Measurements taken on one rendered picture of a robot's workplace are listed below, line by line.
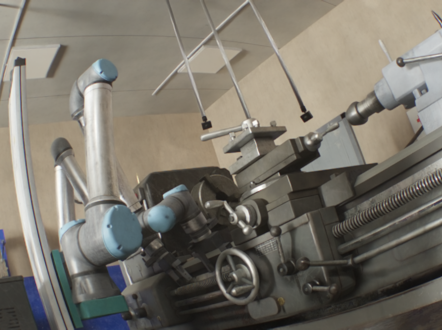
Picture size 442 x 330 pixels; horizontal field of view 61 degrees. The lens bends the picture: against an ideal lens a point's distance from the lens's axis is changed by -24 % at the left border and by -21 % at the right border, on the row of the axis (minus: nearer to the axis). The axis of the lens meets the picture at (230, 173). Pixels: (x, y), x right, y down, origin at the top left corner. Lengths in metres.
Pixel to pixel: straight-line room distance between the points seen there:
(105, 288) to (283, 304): 0.58
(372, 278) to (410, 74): 0.68
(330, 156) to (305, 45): 1.45
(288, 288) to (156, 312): 0.93
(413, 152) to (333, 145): 4.23
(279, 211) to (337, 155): 4.07
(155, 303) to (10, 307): 1.02
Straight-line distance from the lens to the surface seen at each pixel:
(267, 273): 1.49
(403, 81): 1.47
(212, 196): 2.20
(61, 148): 2.08
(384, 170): 1.32
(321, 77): 5.62
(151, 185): 2.30
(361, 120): 1.62
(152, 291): 2.18
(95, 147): 1.45
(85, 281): 1.43
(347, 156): 5.34
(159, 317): 2.19
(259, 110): 6.37
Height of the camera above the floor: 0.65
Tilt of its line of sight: 14 degrees up
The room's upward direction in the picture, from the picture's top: 18 degrees counter-clockwise
